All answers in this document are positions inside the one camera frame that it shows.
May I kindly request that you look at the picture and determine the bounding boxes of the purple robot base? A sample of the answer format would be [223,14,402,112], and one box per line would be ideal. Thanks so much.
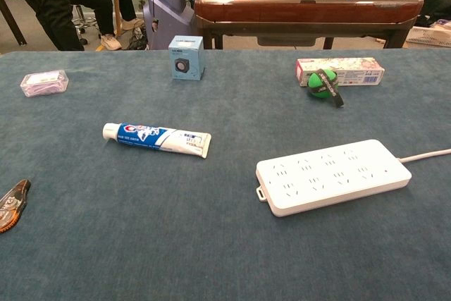
[142,0,200,51]

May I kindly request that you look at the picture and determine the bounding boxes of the white power strip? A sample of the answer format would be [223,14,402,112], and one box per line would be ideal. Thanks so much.
[255,139,413,217]

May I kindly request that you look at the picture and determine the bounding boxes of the blue white toothpaste tube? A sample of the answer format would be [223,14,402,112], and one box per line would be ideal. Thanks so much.
[102,122,212,159]

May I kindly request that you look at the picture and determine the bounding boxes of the blue speaker box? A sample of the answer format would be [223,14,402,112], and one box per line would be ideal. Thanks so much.
[167,35,206,81]

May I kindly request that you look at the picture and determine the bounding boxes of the blue table cloth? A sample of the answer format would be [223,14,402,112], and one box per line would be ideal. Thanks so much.
[0,48,451,301]

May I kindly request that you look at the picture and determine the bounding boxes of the floral long cardboard box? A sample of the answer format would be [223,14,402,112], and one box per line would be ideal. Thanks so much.
[295,56,386,88]

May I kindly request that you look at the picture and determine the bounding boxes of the brown mahjong table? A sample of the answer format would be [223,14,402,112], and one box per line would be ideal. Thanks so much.
[193,0,425,50]

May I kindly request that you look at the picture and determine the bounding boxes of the seated person white sneakers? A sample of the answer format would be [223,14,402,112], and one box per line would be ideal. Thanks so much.
[56,0,146,51]

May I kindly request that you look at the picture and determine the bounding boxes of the metal stool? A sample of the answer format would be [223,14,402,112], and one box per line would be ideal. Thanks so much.
[71,4,97,46]

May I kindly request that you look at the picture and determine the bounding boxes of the clear plastic case purple contents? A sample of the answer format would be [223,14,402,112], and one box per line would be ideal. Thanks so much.
[20,69,70,98]

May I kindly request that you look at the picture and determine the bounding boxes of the white plastic basket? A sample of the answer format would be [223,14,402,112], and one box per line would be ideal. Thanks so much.
[404,25,451,49]

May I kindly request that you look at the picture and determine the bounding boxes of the person in black trousers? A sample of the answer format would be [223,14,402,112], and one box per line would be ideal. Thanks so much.
[0,0,85,51]

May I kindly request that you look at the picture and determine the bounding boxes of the black orange correction tape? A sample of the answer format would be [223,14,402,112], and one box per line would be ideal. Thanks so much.
[0,178,32,234]

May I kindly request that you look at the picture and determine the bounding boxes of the black bag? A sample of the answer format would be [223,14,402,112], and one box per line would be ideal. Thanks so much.
[418,0,451,28]

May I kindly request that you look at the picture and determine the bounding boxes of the green ball with black strap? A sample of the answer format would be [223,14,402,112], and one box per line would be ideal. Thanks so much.
[307,68,345,108]

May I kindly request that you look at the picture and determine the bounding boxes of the white cable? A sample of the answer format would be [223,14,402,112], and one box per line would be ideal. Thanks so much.
[397,149,451,162]

